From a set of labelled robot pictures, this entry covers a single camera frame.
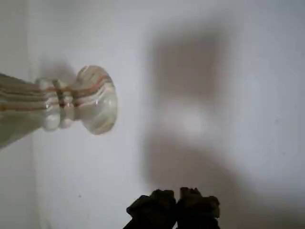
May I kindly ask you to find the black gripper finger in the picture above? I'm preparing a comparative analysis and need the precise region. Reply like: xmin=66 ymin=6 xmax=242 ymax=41
xmin=122 ymin=189 xmax=178 ymax=229
xmin=176 ymin=187 xmax=220 ymax=229

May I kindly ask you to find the striped onyx stone vase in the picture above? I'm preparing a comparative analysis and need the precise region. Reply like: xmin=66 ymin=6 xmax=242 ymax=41
xmin=0 ymin=64 xmax=119 ymax=150

